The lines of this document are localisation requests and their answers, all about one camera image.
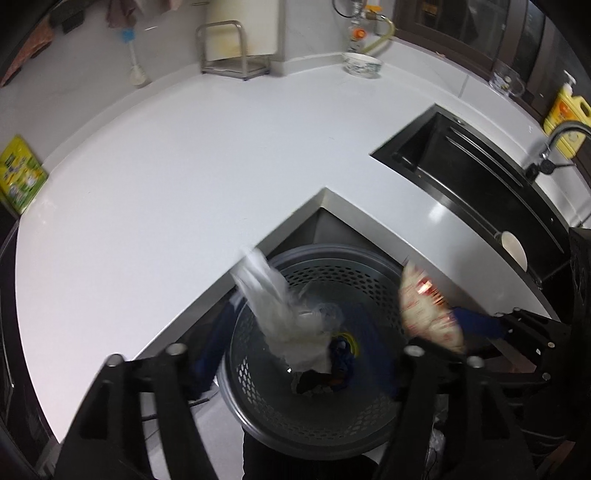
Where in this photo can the dark window frame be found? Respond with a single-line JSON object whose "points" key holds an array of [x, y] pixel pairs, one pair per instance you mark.
{"points": [[461, 27]]}

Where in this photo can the brown hanging cloth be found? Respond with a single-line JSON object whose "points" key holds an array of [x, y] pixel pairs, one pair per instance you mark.
{"points": [[121, 11]]}

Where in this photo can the white cutting board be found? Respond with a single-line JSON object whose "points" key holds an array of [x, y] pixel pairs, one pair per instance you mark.
{"points": [[254, 27]]}

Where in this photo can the white plastic bag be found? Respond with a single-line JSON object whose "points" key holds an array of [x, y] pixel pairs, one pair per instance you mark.
{"points": [[277, 318]]}

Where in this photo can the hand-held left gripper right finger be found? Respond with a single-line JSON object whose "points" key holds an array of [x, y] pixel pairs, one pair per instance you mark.
{"points": [[415, 383]]}

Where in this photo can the red and white snack wrapper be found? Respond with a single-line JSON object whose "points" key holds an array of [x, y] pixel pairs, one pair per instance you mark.
{"points": [[425, 314]]}

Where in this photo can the yellow dish soap bottle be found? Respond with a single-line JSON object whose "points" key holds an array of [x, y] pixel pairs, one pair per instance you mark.
{"points": [[565, 115]]}

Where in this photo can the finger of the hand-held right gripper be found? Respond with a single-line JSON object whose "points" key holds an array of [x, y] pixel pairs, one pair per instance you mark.
{"points": [[517, 369], [478, 323]]}

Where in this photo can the yellow plastic container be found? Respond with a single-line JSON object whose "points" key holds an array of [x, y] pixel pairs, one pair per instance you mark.
{"points": [[354, 344]]}

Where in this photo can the blue and white bottle brush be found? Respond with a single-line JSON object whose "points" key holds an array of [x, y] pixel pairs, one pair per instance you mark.
{"points": [[137, 74]]}

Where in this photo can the black wall hook block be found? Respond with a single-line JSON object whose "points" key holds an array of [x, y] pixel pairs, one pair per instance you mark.
{"points": [[74, 18]]}

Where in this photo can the metal cutting board rack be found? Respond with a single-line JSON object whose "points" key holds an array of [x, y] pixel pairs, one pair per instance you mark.
{"points": [[240, 69]]}

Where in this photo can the white patterned bowl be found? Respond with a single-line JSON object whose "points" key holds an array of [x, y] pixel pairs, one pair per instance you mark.
{"points": [[362, 65]]}

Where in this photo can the grey perforated trash basket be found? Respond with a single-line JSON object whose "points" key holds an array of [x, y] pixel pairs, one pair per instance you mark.
{"points": [[277, 417]]}

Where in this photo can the black sink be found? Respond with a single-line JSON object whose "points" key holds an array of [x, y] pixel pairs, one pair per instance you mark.
{"points": [[485, 184]]}

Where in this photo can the dark metal faucet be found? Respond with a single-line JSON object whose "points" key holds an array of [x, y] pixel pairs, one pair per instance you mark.
{"points": [[556, 136]]}

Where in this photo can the green printed packet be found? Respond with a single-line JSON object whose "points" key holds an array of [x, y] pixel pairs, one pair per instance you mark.
{"points": [[21, 175]]}

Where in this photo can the black cooktop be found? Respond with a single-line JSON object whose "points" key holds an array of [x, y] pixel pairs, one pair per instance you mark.
{"points": [[18, 346]]}

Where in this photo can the white fitting with orange cap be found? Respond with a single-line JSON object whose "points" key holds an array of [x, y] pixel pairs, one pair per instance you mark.
{"points": [[357, 37]]}

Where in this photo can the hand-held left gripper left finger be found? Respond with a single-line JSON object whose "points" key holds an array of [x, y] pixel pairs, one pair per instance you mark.
{"points": [[210, 350]]}

